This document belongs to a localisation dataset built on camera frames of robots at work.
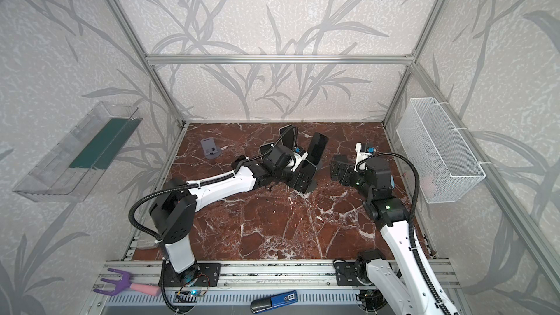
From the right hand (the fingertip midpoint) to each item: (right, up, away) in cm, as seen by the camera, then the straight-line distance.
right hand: (340, 162), depth 75 cm
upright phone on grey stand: (-19, +10, +46) cm, 51 cm away
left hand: (-12, -7, +10) cm, 17 cm away
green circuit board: (-49, -43, -4) cm, 65 cm away
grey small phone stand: (-56, +3, +28) cm, 63 cm away
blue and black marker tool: (-22, -42, -8) cm, 48 cm away
